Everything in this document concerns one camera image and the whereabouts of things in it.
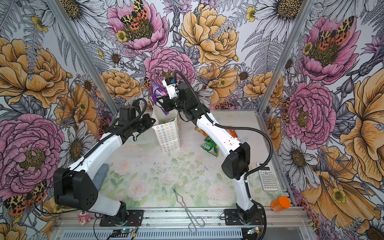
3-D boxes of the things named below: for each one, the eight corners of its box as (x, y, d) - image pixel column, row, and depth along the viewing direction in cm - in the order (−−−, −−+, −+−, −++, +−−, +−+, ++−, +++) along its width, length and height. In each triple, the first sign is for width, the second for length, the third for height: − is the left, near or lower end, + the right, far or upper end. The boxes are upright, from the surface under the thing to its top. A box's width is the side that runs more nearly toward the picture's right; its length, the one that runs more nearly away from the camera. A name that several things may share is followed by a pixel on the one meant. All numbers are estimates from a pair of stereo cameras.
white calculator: (263, 191, 85) (264, 189, 83) (255, 163, 96) (256, 161, 94) (277, 191, 85) (279, 189, 83) (268, 163, 96) (269, 161, 94)
